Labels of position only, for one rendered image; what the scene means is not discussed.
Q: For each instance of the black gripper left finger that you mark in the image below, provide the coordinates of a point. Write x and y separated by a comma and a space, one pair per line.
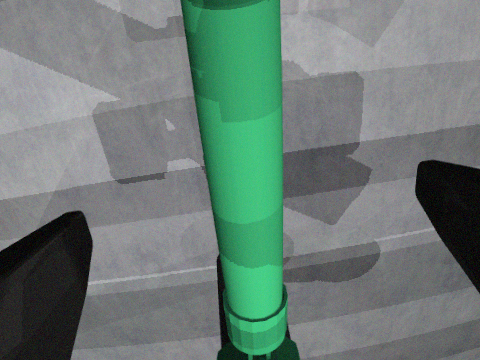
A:
43, 284

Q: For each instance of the black cylinder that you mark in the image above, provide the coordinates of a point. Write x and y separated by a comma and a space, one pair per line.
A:
223, 319

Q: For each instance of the green open-top cup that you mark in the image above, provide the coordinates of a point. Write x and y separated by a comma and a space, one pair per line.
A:
258, 339

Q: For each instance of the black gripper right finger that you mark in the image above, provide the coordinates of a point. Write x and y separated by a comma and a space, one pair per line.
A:
450, 195

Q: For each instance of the long green pipe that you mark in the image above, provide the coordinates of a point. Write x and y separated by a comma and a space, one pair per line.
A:
234, 52

